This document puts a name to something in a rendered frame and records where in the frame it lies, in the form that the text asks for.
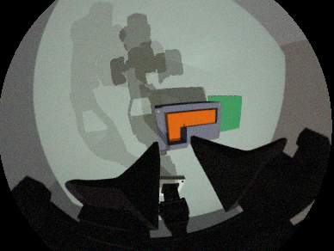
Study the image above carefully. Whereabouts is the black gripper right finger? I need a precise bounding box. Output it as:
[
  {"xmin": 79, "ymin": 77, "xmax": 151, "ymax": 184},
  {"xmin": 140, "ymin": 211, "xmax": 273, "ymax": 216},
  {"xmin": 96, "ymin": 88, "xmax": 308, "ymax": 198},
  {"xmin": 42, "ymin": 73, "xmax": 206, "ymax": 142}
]
[{"xmin": 190, "ymin": 136, "xmax": 287, "ymax": 212}]

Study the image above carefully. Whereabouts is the orange block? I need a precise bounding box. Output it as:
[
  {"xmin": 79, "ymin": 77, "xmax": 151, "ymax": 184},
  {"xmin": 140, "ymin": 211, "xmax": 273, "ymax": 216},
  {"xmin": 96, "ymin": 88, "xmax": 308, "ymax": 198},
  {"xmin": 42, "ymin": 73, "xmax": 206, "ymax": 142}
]
[{"xmin": 166, "ymin": 108, "xmax": 216, "ymax": 142}]

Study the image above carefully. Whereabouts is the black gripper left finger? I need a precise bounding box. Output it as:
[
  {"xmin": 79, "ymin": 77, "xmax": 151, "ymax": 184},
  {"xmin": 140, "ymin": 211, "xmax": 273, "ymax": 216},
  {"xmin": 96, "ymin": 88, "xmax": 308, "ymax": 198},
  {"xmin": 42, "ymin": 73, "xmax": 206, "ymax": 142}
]
[{"xmin": 64, "ymin": 142, "xmax": 161, "ymax": 230}]

